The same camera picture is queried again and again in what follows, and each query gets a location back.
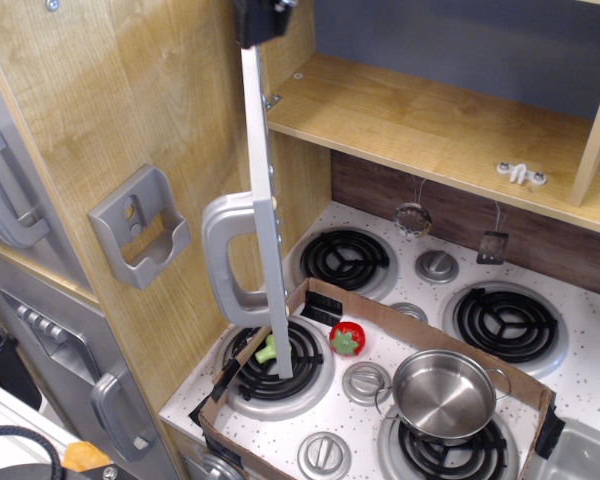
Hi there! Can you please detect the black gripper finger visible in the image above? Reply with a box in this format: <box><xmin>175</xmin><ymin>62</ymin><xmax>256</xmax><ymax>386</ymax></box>
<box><xmin>232</xmin><ymin>0</ymin><xmax>296</xmax><ymax>49</ymax></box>

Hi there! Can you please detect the grey toy microwave door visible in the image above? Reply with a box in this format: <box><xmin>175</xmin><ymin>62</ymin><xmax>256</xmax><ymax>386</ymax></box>
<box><xmin>201</xmin><ymin>46</ymin><xmax>293</xmax><ymax>379</ymax></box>

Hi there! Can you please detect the wooden microwave shelf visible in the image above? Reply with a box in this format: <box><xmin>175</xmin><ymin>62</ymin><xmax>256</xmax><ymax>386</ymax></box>
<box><xmin>268</xmin><ymin>55</ymin><xmax>600</xmax><ymax>233</ymax></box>

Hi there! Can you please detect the hanging metal strainer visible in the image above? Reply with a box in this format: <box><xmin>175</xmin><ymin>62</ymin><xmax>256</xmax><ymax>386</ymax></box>
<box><xmin>393</xmin><ymin>178</ymin><xmax>432</xmax><ymax>238</ymax></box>

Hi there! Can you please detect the back left black burner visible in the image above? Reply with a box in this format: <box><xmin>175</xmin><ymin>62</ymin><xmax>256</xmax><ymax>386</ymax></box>
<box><xmin>284</xmin><ymin>227</ymin><xmax>399</xmax><ymax>301</ymax></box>

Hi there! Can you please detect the black burner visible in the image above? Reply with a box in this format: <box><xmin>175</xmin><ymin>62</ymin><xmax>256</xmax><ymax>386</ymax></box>
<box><xmin>284</xmin><ymin>227</ymin><xmax>399</xmax><ymax>301</ymax></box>
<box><xmin>217</xmin><ymin>314</ymin><xmax>337</xmax><ymax>420</ymax></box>
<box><xmin>376</xmin><ymin>415</ymin><xmax>520</xmax><ymax>480</ymax></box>
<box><xmin>441</xmin><ymin>281</ymin><xmax>569</xmax><ymax>378</ymax></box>

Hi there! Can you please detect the white plastic door latch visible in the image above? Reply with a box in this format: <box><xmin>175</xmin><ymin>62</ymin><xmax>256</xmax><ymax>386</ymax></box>
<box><xmin>496</xmin><ymin>162</ymin><xmax>547</xmax><ymax>186</ymax></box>

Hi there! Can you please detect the back grey stove knob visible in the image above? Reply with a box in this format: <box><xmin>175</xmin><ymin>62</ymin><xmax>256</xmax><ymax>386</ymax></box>
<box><xmin>415</xmin><ymin>250</ymin><xmax>459</xmax><ymax>284</ymax></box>

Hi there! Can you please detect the grey stove knob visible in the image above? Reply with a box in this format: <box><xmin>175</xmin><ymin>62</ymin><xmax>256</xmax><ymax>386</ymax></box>
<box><xmin>391</xmin><ymin>302</ymin><xmax>428</xmax><ymax>324</ymax></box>
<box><xmin>297</xmin><ymin>431</ymin><xmax>352</xmax><ymax>480</ymax></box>
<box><xmin>415</xmin><ymin>250</ymin><xmax>459</xmax><ymax>284</ymax></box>
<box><xmin>342</xmin><ymin>362</ymin><xmax>391</xmax><ymax>407</ymax></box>

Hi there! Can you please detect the middle grey stove knob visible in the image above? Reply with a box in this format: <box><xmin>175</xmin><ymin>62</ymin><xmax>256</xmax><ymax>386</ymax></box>
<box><xmin>391</xmin><ymin>302</ymin><xmax>428</xmax><ymax>324</ymax></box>

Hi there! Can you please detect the hanging metal spatula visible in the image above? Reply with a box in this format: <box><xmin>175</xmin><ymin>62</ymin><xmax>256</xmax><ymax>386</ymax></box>
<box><xmin>476</xmin><ymin>201</ymin><xmax>509</xmax><ymax>265</ymax></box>

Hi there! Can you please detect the red toy strawberry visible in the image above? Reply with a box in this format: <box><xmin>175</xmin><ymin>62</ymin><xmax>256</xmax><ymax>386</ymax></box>
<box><xmin>329</xmin><ymin>321</ymin><xmax>366</xmax><ymax>356</ymax></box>

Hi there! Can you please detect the green toy broccoli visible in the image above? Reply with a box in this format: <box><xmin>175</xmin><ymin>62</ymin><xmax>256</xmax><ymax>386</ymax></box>
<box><xmin>255</xmin><ymin>334</ymin><xmax>278</xmax><ymax>365</ymax></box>

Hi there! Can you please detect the front left black burner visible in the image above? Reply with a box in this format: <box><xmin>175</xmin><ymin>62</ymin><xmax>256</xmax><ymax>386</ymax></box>
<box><xmin>217</xmin><ymin>314</ymin><xmax>337</xmax><ymax>420</ymax></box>

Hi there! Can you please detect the centre grey stove knob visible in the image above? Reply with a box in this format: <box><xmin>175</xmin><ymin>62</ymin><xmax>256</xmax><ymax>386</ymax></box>
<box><xmin>342</xmin><ymin>362</ymin><xmax>391</xmax><ymax>407</ymax></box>

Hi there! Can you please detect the grey ice dispenser panel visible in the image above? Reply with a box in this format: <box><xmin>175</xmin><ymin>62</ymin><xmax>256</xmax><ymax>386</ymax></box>
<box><xmin>0</xmin><ymin>289</ymin><xmax>101</xmax><ymax>386</ymax></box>

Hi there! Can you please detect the back right black burner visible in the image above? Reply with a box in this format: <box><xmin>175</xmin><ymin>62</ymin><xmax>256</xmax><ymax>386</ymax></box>
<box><xmin>441</xmin><ymin>281</ymin><xmax>569</xmax><ymax>378</ymax></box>

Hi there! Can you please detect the stainless steel pot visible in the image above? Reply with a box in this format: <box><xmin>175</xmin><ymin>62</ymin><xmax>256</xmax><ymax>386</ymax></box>
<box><xmin>374</xmin><ymin>349</ymin><xmax>512</xmax><ymax>445</ymax></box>

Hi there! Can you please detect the black device at left edge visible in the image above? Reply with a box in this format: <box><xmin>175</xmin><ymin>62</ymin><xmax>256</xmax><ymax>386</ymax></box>
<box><xmin>0</xmin><ymin>328</ymin><xmax>42</xmax><ymax>410</ymax></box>

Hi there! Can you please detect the front grey stove knob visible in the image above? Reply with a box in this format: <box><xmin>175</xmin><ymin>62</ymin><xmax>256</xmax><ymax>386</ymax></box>
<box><xmin>297</xmin><ymin>431</ymin><xmax>352</xmax><ymax>480</ymax></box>

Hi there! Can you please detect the front right black burner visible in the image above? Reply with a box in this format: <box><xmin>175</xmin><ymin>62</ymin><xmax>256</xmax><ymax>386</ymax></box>
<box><xmin>376</xmin><ymin>415</ymin><xmax>520</xmax><ymax>480</ymax></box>

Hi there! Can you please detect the orange tape piece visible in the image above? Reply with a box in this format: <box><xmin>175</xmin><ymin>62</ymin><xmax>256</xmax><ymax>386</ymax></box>
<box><xmin>61</xmin><ymin>441</ymin><xmax>111</xmax><ymax>472</ymax></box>

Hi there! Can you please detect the steel sink basin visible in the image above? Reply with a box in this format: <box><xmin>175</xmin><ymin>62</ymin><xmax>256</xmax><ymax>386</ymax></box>
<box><xmin>522</xmin><ymin>419</ymin><xmax>600</xmax><ymax>480</ymax></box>

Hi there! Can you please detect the lower grey fridge handle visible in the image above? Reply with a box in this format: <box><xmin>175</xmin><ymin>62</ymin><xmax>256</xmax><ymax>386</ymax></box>
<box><xmin>90</xmin><ymin>373</ymin><xmax>150</xmax><ymax>462</ymax></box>

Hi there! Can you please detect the brown cardboard barrier frame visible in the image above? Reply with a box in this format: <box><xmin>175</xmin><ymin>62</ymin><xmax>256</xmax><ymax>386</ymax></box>
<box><xmin>186</xmin><ymin>279</ymin><xmax>560</xmax><ymax>479</ymax></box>

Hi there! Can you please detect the black braided cable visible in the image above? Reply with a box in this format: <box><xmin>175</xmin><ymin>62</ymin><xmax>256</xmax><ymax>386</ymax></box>
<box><xmin>0</xmin><ymin>424</ymin><xmax>64</xmax><ymax>480</ymax></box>

